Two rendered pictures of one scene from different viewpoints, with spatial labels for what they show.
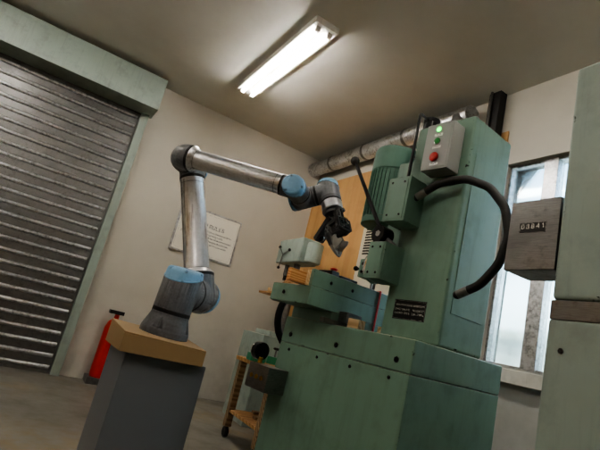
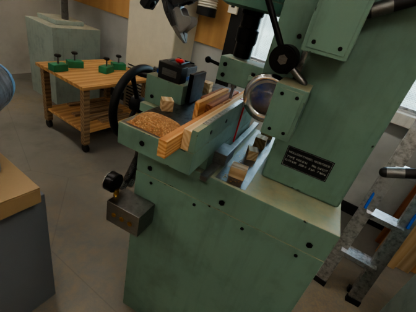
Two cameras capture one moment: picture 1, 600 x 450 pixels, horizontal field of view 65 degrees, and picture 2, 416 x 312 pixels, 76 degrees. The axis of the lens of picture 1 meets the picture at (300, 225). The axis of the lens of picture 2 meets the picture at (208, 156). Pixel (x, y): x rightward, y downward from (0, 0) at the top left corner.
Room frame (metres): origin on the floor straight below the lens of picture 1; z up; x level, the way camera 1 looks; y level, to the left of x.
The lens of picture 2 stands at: (1.05, 0.20, 1.20)
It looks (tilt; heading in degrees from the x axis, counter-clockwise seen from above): 30 degrees down; 324
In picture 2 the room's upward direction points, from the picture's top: 14 degrees clockwise
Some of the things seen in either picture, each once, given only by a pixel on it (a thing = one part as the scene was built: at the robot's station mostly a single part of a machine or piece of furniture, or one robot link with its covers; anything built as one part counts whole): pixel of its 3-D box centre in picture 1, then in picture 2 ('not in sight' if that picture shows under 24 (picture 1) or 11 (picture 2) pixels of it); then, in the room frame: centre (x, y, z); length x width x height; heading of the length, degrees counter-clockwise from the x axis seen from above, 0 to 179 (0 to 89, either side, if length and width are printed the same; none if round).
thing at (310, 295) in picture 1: (343, 311); (194, 111); (1.78, -0.24, 0.87); 0.61 x 0.30 x 0.06; 125
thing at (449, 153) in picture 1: (442, 149); not in sight; (1.36, -0.38, 1.40); 0.10 x 0.06 x 0.16; 35
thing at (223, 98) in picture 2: not in sight; (222, 103); (1.72, -0.30, 0.92); 0.23 x 0.02 x 0.04; 125
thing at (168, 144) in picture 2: (356, 296); (220, 111); (1.66, -0.26, 0.92); 0.62 x 0.02 x 0.04; 125
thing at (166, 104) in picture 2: not in sight; (166, 104); (1.73, -0.11, 0.92); 0.03 x 0.03 x 0.03; 78
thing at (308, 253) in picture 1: (282, 328); (65, 13); (4.14, -0.07, 0.79); 0.62 x 0.48 x 1.58; 26
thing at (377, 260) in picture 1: (383, 263); (286, 109); (1.46, -0.29, 1.02); 0.09 x 0.07 x 0.12; 125
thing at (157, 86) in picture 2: not in sight; (174, 90); (1.85, -0.19, 0.91); 0.15 x 0.14 x 0.09; 125
